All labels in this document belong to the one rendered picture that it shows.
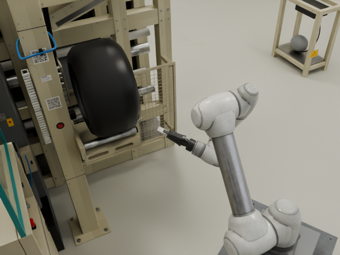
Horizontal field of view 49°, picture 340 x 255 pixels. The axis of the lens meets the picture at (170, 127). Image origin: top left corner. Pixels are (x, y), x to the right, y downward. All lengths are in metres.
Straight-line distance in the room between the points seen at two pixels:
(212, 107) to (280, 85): 2.86
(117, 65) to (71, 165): 0.76
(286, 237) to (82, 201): 1.43
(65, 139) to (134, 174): 1.14
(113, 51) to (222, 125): 0.78
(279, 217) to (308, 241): 0.33
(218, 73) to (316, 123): 1.30
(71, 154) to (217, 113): 1.10
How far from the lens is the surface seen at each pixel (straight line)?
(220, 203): 3.06
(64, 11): 2.33
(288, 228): 1.82
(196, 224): 2.93
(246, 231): 1.72
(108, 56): 2.02
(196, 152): 2.14
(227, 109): 1.60
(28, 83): 2.03
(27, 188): 2.05
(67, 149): 2.32
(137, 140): 2.32
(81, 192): 2.61
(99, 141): 2.26
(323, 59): 4.75
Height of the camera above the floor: 2.41
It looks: 41 degrees down
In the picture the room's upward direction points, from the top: 2 degrees counter-clockwise
